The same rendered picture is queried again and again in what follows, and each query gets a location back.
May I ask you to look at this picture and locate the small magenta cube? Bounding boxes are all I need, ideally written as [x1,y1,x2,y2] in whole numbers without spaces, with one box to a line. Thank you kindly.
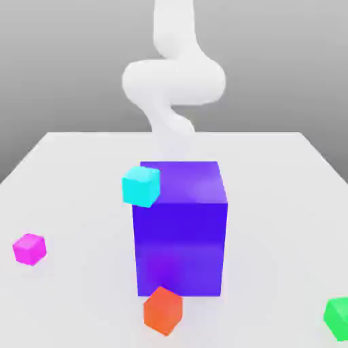
[12,232,48,266]

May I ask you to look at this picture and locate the small orange cube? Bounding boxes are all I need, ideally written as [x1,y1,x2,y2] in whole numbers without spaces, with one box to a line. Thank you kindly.
[143,285,184,337]

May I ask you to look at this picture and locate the large purple box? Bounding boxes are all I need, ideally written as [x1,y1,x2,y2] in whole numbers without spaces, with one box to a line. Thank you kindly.
[132,160,228,298]

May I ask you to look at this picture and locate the small cyan cube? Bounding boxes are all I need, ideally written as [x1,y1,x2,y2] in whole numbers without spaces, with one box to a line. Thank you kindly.
[121,166,161,209]

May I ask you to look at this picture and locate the small green cube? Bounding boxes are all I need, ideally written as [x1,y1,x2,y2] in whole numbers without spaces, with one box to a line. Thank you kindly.
[323,296,348,343]

